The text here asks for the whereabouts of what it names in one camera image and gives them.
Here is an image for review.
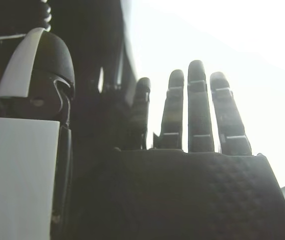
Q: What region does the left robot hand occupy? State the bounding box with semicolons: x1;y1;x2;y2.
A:
0;27;285;240

